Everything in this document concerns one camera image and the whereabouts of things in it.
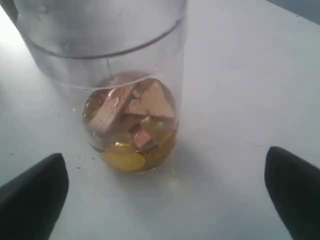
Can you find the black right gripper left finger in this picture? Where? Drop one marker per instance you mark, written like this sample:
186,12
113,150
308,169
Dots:
31,203

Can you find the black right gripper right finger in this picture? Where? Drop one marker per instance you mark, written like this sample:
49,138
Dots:
293,185

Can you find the clear plastic shaker tumbler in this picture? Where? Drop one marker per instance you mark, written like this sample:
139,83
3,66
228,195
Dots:
90,46

